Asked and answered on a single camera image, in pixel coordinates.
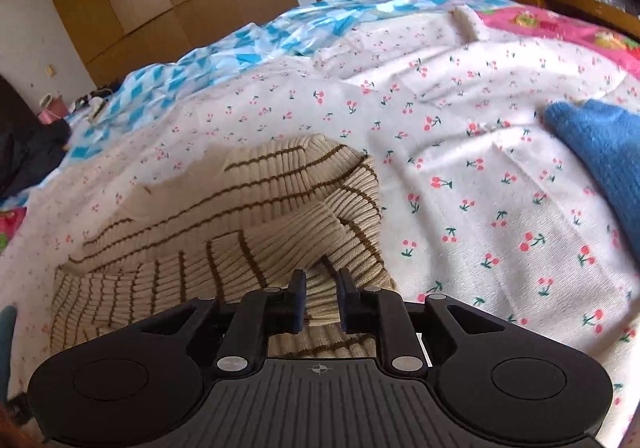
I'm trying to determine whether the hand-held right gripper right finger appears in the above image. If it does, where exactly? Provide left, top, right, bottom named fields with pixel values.
left=337, top=268, right=507, bottom=372

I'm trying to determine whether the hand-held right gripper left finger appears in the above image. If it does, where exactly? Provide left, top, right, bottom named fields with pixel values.
left=134, top=270, right=307, bottom=372

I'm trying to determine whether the beige brown-striped ribbed sweater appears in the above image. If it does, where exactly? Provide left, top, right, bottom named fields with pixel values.
left=50, top=134, right=397, bottom=360

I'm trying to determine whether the white cherry print bed sheet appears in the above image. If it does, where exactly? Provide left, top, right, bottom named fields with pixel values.
left=0, top=3, right=640, bottom=448

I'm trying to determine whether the blue white diamond quilt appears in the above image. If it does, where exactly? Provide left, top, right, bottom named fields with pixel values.
left=65, top=0, right=516, bottom=170

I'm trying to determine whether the blue knitted garment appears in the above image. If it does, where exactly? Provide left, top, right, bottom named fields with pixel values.
left=543, top=99, right=640, bottom=256

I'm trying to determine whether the teal knitted garment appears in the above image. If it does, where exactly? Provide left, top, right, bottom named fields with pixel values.
left=0, top=305, right=18, bottom=404

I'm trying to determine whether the dark navy jacket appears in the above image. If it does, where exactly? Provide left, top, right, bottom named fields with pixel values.
left=0, top=119, right=73, bottom=199

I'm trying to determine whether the dark brown headboard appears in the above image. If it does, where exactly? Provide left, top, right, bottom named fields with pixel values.
left=0, top=75, right=36, bottom=131

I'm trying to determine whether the pink cartoon print sheet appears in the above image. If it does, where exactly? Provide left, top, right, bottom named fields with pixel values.
left=0, top=8, right=640, bottom=254

